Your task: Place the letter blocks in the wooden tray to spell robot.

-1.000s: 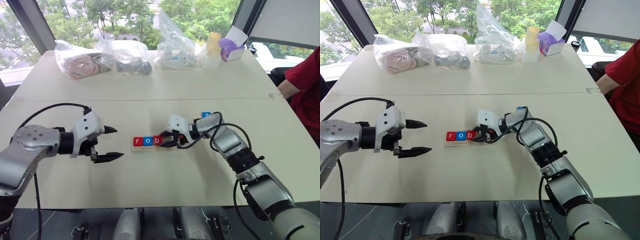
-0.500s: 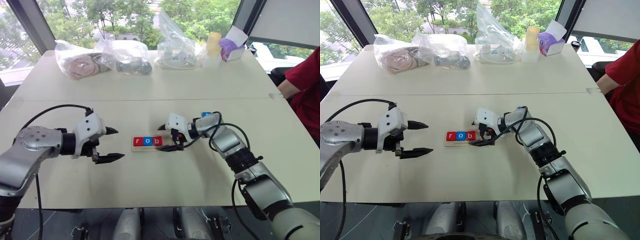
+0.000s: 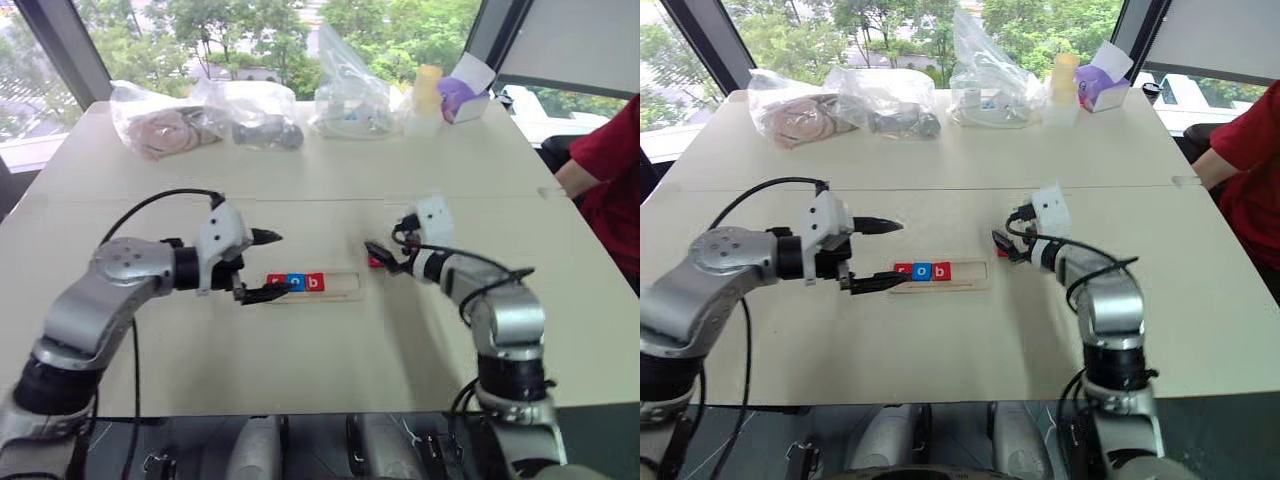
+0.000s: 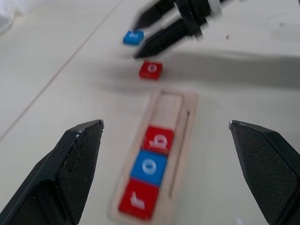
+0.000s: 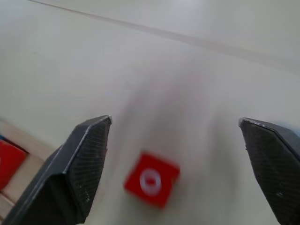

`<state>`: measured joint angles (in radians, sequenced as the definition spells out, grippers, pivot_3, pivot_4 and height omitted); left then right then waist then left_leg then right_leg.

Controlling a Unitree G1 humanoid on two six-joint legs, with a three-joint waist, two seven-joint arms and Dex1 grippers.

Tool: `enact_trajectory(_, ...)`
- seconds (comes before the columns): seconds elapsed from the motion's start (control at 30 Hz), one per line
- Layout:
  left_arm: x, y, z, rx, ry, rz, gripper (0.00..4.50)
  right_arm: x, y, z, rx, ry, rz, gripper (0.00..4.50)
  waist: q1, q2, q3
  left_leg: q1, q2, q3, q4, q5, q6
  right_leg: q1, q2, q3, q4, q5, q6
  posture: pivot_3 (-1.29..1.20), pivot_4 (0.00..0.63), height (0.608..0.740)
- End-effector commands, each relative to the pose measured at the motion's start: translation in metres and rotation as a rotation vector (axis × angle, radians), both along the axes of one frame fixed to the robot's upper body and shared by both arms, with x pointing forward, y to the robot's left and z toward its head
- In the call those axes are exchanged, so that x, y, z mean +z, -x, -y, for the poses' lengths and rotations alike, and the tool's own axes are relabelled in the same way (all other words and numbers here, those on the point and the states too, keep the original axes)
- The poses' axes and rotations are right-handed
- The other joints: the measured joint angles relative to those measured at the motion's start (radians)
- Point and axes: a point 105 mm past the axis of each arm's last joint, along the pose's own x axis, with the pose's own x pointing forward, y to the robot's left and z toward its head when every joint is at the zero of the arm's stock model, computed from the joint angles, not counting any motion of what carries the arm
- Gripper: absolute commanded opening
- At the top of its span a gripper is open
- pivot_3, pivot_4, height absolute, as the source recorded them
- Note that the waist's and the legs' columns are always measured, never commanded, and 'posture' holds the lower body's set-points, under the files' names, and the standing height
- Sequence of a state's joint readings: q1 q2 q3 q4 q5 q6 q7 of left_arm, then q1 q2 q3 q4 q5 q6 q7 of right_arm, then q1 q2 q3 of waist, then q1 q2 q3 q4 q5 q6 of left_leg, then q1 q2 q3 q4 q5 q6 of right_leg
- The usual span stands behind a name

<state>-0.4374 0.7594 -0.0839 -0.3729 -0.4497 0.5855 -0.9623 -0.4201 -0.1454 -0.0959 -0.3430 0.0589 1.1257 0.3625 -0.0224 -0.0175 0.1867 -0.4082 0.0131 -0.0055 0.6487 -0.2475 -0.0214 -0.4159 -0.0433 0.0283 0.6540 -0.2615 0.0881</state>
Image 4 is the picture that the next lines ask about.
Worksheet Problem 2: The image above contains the blue letter t block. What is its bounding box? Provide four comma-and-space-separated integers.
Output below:
122, 30, 145, 46

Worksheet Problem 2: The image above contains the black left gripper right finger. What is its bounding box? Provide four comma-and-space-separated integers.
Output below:
228, 120, 300, 225

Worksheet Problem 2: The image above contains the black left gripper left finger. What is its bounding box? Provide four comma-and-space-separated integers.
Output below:
0, 119, 105, 225

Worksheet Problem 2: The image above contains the red letter r block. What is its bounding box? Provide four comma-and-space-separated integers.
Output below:
118, 179, 160, 221

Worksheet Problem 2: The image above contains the red letter o block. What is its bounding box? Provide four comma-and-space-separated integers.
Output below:
139, 60, 164, 80

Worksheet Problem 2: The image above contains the red letter b block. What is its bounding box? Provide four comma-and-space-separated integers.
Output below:
142, 125, 175, 156

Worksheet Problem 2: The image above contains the blue letter o block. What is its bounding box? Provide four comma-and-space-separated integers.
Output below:
130, 150, 168, 187

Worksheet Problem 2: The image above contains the wooden letter tray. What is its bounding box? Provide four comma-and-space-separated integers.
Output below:
107, 90, 199, 225

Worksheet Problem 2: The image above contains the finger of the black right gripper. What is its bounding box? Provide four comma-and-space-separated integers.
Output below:
131, 0, 179, 31
133, 17, 200, 59

